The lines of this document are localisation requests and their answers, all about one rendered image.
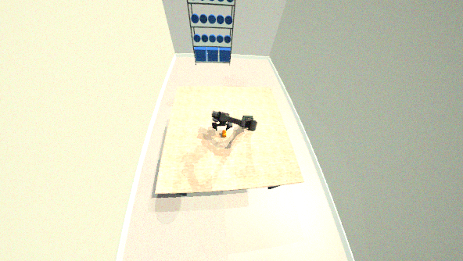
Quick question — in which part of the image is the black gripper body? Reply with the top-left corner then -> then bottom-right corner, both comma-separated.
212,122 -> 233,128

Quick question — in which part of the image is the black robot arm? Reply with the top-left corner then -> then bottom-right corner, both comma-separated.
211,111 -> 257,131

